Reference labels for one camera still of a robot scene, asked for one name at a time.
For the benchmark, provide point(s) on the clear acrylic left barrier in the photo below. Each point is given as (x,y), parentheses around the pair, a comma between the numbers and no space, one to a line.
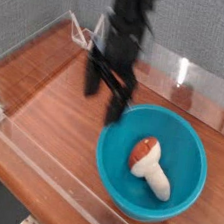
(15,33)

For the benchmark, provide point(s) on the plush mushroom with brown cap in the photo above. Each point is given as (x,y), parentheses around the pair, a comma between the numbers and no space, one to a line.
(144,163)

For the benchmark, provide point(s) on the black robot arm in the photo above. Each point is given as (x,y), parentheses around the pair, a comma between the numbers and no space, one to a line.
(131,9)

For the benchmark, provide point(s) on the clear acrylic barrier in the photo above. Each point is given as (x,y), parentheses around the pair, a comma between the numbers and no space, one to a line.
(52,193)
(183,83)
(15,33)

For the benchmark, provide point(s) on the clear acrylic back barrier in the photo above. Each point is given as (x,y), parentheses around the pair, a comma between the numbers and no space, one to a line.
(183,83)

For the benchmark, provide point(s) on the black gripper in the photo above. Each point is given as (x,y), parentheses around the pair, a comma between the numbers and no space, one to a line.
(112,59)

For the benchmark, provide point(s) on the clear acrylic front barrier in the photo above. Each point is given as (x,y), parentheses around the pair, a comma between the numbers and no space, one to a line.
(52,193)

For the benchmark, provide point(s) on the blue plastic bowl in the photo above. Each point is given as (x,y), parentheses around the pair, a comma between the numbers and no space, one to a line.
(183,160)

